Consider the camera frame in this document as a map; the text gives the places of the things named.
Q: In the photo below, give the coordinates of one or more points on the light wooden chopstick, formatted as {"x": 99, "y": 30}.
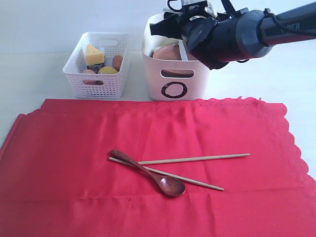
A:
{"x": 177, "y": 160}

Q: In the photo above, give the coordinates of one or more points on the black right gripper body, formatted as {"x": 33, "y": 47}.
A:
{"x": 194, "y": 29}

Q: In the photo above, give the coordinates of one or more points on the brown wooden plate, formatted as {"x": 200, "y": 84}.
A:
{"x": 171, "y": 53}

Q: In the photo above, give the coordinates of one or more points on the brown wooden spoon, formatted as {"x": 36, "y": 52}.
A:
{"x": 169, "y": 185}

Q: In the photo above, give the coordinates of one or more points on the cream plastic bin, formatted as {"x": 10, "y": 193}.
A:
{"x": 171, "y": 88}

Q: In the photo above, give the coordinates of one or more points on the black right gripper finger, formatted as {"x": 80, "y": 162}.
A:
{"x": 168, "y": 28}

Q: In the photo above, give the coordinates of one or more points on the yellow cheese wedge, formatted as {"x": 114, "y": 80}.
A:
{"x": 94, "y": 55}

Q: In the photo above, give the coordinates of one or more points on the brown egg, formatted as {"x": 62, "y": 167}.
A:
{"x": 88, "y": 71}

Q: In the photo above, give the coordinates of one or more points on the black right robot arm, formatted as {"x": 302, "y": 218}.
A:
{"x": 215, "y": 39}

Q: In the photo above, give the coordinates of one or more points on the red table cloth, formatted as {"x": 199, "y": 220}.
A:
{"x": 56, "y": 179}

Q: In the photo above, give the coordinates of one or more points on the brown wooden chopstick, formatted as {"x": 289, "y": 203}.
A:
{"x": 191, "y": 181}

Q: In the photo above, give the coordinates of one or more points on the white perforated plastic basket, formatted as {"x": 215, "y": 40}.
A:
{"x": 99, "y": 86}

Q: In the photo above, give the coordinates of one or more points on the white blue packet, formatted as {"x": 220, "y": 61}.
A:
{"x": 97, "y": 67}

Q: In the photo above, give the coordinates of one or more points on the yellow lemon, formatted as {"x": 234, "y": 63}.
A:
{"x": 107, "y": 70}

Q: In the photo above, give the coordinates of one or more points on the stainless steel knife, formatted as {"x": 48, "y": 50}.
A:
{"x": 182, "y": 51}

